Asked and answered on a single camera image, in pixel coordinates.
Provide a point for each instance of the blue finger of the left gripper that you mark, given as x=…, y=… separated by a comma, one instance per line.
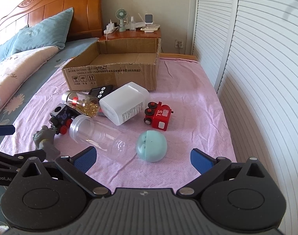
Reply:
x=7, y=130

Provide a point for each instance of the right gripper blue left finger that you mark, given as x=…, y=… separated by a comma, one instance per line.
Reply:
x=74, y=169

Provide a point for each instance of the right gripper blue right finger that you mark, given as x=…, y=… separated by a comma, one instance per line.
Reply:
x=211, y=171

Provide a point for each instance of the grey elephant figurine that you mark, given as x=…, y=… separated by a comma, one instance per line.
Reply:
x=44, y=140

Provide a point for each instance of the teal egg-shaped case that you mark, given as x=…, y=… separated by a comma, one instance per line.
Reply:
x=151, y=146

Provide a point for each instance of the red toy train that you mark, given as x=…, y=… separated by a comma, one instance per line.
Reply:
x=157, y=115

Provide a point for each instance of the blue bed sheet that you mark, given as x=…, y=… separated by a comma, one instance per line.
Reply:
x=24, y=94

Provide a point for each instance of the clear plastic cup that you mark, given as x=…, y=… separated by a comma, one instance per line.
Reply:
x=105, y=139

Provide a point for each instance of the capsule bottle silver cap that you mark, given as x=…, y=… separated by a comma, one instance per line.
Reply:
x=84, y=103

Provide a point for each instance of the pink blanket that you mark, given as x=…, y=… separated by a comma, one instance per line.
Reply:
x=197, y=121

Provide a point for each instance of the black digital timer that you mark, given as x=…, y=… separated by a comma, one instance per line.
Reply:
x=101, y=92

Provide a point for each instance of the white plastic jar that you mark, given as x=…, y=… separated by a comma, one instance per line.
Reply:
x=124, y=103

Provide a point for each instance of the cardboard box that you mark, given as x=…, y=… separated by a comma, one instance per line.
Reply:
x=115, y=62

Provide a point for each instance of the blue pillow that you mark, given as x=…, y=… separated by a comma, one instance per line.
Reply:
x=52, y=31

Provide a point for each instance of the white louvered wardrobe door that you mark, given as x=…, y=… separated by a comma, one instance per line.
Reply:
x=249, y=51

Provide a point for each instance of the white power strip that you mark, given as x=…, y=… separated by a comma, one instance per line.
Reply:
x=111, y=27

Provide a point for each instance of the wooden nightstand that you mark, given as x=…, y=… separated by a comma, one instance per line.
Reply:
x=134, y=34

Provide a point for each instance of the white remote control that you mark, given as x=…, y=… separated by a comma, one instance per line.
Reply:
x=148, y=29

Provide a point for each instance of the small clear bottle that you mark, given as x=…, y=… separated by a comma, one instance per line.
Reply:
x=132, y=24

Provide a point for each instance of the small green desk fan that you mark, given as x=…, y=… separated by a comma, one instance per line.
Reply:
x=121, y=15

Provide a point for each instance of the wooden headboard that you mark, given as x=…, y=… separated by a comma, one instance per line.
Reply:
x=86, y=22

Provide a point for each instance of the white smart display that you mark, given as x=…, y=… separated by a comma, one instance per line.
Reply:
x=148, y=20

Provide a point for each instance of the wall socket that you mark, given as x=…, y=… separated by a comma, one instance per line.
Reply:
x=178, y=44

